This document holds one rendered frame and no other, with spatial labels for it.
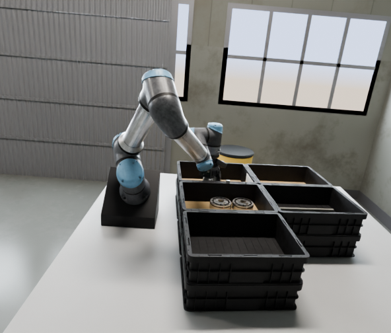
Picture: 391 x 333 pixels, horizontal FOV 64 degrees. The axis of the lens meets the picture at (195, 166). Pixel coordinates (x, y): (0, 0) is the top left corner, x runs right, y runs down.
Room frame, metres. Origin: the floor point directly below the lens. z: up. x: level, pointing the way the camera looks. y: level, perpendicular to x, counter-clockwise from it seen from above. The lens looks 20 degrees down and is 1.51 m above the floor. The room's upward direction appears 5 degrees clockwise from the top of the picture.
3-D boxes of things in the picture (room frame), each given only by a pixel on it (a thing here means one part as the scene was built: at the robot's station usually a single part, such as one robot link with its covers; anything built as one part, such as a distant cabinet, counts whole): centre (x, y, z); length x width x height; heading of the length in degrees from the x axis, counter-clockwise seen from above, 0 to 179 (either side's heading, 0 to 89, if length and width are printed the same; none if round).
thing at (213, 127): (1.50, -0.08, 1.15); 0.09 x 0.08 x 0.11; 115
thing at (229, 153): (3.08, -0.39, 0.31); 0.39 x 0.39 x 0.62
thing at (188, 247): (0.98, -0.18, 0.92); 0.40 x 0.30 x 0.02; 97
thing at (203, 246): (0.98, -0.18, 0.87); 0.40 x 0.30 x 0.11; 97
